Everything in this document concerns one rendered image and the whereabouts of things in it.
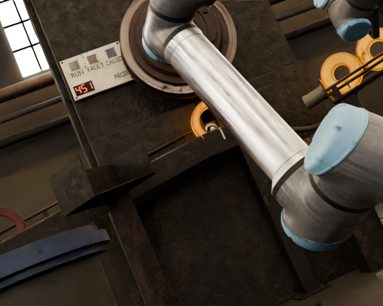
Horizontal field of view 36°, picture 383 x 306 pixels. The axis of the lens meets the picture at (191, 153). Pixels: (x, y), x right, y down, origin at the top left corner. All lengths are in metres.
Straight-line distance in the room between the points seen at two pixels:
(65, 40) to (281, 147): 1.47
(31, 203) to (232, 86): 7.23
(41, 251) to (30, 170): 7.55
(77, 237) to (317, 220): 0.48
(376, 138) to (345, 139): 0.06
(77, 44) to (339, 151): 1.65
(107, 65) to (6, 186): 6.19
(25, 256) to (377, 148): 0.63
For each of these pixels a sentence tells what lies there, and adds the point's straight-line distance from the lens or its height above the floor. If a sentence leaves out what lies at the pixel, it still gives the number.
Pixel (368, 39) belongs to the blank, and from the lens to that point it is 2.29.
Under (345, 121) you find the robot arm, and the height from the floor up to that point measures 0.41.
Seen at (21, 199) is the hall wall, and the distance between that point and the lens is 8.49.
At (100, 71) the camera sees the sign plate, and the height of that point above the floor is 1.14.
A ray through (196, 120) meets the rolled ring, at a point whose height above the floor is 0.78.
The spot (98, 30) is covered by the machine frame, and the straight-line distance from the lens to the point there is 2.56.
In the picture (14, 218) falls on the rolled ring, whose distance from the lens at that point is 2.26.
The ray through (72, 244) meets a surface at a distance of 1.02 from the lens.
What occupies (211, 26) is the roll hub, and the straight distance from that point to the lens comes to 2.34.
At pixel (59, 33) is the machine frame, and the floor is 1.36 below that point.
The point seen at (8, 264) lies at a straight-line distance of 1.00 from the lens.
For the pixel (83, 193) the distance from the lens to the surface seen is 1.84.
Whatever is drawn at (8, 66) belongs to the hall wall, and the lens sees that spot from 9.01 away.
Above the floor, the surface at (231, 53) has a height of 0.97.
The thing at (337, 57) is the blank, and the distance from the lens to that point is 2.30.
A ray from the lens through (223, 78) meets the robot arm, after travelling 1.37.
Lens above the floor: 0.31
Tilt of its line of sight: 9 degrees up
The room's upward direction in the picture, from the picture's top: 24 degrees counter-clockwise
